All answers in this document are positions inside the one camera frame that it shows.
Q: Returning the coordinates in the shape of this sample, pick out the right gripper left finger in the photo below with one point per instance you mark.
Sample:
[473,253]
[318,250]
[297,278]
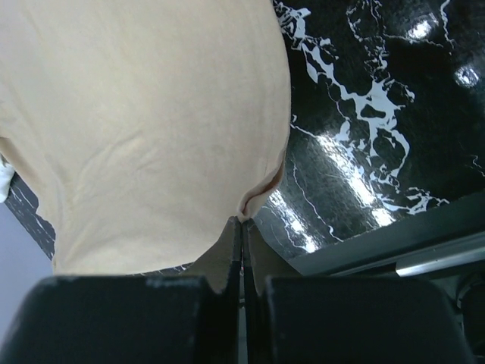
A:
[131,319]

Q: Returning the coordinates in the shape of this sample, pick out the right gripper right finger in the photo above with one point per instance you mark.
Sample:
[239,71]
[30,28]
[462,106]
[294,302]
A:
[295,319]

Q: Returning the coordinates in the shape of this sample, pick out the folded white t-shirt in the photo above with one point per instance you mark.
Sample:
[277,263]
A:
[6,174]

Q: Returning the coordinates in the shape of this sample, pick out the beige t-shirt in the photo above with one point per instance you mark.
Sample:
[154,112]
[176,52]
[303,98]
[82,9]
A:
[142,126]

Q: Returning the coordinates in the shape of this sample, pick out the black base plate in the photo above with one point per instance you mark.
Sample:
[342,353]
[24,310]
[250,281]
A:
[423,230]

